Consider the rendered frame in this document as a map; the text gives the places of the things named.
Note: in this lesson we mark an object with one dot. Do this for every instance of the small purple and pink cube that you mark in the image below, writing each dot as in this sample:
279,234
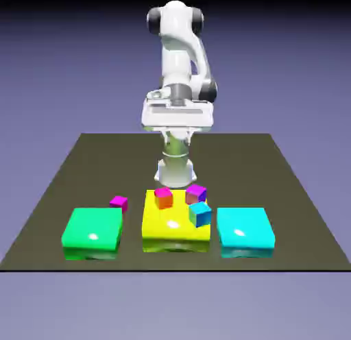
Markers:
195,194

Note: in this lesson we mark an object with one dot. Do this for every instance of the small magenta cube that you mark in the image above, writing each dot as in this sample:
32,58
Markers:
119,202

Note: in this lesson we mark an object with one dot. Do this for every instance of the large cyan box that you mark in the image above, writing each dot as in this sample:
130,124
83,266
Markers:
244,231

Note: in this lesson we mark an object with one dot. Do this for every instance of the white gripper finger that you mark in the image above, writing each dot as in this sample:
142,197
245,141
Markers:
189,137
166,136

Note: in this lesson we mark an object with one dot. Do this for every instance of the small cyan and blue cube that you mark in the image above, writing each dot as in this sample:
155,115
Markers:
200,214

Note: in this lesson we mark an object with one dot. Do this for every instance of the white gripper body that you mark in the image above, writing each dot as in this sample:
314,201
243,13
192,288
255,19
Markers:
177,115

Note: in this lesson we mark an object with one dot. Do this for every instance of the large green box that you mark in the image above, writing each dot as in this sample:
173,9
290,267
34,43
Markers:
92,233

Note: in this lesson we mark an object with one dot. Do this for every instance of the small pink and orange cube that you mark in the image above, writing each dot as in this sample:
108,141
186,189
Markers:
163,198

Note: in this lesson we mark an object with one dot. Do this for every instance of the large yellow box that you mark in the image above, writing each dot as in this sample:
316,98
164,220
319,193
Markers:
170,224

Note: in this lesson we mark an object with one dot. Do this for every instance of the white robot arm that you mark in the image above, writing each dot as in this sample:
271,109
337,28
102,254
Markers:
175,44

